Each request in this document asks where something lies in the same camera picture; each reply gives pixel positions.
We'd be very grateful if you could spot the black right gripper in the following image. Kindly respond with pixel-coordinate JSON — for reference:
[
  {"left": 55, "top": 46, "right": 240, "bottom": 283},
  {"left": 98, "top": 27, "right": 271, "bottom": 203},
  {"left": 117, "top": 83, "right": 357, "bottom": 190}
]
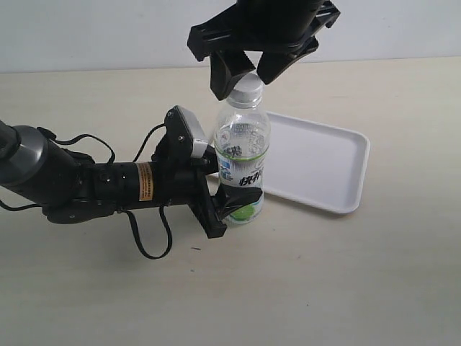
[{"left": 187, "top": 0, "right": 341, "bottom": 101}]

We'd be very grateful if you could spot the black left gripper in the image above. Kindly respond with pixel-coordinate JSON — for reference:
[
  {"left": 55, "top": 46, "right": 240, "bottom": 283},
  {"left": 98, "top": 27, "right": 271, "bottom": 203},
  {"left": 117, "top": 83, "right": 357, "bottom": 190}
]
[{"left": 151, "top": 111, "right": 261, "bottom": 239}]

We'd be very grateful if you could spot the white bottle cap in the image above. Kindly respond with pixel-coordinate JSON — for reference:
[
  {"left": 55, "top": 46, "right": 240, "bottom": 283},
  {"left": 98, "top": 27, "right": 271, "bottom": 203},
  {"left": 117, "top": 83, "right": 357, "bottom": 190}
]
[{"left": 227, "top": 73, "right": 264, "bottom": 108}]

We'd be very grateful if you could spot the clear plastic lime drink bottle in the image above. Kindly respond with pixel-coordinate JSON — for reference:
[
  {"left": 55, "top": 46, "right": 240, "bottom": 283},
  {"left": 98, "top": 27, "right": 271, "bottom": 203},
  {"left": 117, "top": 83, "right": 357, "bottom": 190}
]
[{"left": 213, "top": 94, "right": 272, "bottom": 225}]

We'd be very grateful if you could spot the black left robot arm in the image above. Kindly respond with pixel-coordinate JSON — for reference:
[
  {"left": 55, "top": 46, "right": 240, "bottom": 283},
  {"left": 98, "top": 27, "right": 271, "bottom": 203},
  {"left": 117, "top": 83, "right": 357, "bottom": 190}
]
[{"left": 1, "top": 106, "right": 262, "bottom": 238}]

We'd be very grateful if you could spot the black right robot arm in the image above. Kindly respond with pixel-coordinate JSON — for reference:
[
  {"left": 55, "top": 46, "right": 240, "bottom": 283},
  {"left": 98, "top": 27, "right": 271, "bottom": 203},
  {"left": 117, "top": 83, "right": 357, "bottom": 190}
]
[{"left": 187, "top": 0, "right": 341, "bottom": 100}]

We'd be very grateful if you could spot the white rectangular plastic tray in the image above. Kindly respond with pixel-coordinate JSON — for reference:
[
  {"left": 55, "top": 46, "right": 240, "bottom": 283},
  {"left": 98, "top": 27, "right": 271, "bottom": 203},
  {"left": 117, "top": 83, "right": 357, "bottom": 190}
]
[{"left": 208, "top": 111, "right": 371, "bottom": 216}]

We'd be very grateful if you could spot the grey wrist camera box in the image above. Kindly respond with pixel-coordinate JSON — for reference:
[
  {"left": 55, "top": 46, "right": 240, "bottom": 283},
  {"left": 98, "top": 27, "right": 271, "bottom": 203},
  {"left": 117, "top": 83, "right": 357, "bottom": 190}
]
[{"left": 176, "top": 106, "right": 208, "bottom": 159}]

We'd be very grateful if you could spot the black camera cable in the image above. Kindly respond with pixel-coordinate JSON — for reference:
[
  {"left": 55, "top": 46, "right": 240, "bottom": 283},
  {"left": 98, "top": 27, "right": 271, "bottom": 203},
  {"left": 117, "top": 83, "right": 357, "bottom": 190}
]
[{"left": 0, "top": 124, "right": 171, "bottom": 260}]

